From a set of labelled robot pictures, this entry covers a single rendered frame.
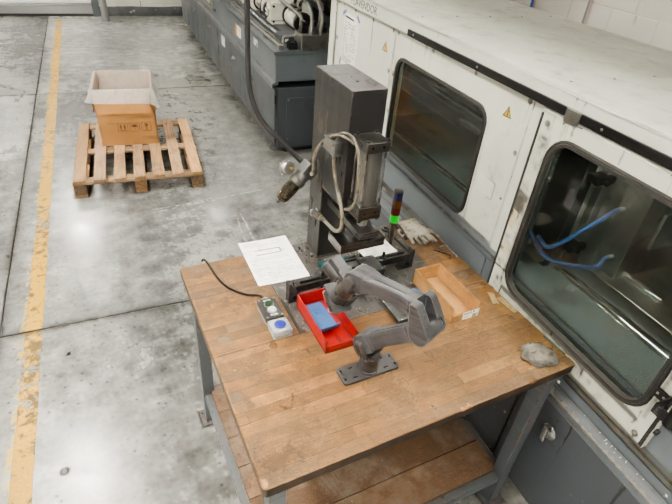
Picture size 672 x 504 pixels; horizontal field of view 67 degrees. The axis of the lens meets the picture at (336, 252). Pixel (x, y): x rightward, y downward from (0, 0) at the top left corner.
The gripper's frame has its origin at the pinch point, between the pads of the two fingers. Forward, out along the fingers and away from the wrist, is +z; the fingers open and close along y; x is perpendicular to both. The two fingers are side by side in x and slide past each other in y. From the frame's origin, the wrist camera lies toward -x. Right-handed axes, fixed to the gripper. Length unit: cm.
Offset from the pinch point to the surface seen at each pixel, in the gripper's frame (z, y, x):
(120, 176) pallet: 225, 198, 37
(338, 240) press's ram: -1.5, 21.9, -10.9
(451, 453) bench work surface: 52, -63, -55
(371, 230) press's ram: -7.3, 21.1, -21.6
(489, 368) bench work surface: -10, -36, -43
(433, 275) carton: 13, 5, -54
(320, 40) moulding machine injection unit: 155, 272, -143
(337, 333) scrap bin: 8.1, -8.2, -3.2
